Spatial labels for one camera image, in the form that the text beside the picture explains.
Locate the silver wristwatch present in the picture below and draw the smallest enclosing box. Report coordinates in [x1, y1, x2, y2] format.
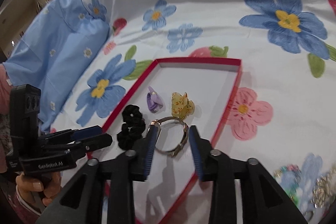
[148, 116, 189, 158]

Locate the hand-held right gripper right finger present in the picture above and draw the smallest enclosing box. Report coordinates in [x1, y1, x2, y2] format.
[188, 125, 309, 224]

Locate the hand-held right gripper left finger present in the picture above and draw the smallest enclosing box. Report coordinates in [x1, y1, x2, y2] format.
[35, 126, 162, 224]

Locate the black scrunchie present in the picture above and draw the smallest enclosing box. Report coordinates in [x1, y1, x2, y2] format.
[117, 105, 146, 149]

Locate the pink cloth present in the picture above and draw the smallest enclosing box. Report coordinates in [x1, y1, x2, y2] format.
[0, 67, 12, 172]

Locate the person's left hand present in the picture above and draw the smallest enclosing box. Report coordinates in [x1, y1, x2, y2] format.
[15, 174, 63, 208]

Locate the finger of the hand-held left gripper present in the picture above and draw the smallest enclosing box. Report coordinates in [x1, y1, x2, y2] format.
[39, 126, 103, 145]
[67, 133, 113, 153]

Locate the purple hair clip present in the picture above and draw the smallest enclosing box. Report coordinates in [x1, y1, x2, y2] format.
[146, 86, 164, 113]

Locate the colourful beaded hair clip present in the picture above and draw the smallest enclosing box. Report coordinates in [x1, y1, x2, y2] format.
[273, 165, 301, 180]

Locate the floral patterned clothing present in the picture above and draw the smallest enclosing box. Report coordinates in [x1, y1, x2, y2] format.
[0, 114, 17, 214]

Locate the red shallow tray box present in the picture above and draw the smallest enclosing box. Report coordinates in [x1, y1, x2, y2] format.
[87, 57, 242, 224]

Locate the yellow speckled hair claw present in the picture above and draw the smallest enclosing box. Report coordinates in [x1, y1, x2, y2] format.
[171, 92, 196, 118]

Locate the light blue pillow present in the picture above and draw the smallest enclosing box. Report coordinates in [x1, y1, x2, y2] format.
[3, 0, 111, 132]

